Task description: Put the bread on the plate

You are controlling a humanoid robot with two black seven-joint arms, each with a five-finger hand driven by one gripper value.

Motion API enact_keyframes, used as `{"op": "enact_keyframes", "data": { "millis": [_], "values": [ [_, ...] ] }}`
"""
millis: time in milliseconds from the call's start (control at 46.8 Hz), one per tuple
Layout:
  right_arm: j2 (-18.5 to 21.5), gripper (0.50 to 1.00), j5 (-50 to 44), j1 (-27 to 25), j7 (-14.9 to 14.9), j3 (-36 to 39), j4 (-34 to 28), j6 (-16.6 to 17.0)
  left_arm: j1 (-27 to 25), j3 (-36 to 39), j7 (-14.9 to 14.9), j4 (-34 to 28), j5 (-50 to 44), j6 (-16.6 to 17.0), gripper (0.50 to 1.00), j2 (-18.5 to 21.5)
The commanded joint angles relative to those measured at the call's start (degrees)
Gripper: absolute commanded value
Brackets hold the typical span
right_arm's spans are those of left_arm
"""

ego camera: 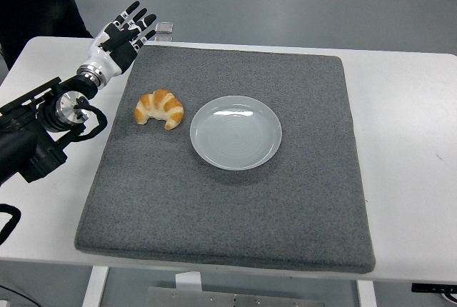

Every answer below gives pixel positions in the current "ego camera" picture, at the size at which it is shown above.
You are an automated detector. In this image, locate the thin black floor cable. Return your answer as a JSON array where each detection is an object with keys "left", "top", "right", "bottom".
[{"left": 0, "top": 284, "right": 19, "bottom": 299}]

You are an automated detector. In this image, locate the golden croissant bread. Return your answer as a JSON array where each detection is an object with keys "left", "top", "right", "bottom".
[{"left": 134, "top": 89, "right": 185, "bottom": 131}]

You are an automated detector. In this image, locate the grey felt mat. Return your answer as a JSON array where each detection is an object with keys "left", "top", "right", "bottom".
[{"left": 74, "top": 44, "right": 377, "bottom": 275}]

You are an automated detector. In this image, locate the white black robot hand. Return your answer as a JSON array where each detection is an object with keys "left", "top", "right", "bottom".
[{"left": 81, "top": 0, "right": 158, "bottom": 79}]

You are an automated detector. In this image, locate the person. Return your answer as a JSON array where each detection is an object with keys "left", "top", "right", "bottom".
[{"left": 0, "top": 0, "right": 94, "bottom": 72}]

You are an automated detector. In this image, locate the white table leg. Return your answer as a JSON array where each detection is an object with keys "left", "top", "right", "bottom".
[
  {"left": 356, "top": 280, "right": 376, "bottom": 307},
  {"left": 81, "top": 266, "right": 110, "bottom": 307}
]

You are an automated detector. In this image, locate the black table control panel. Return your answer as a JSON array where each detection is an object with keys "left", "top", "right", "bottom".
[{"left": 411, "top": 282, "right": 457, "bottom": 294}]

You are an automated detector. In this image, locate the light grey round plate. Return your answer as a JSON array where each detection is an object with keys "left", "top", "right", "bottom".
[{"left": 189, "top": 95, "right": 283, "bottom": 171}]

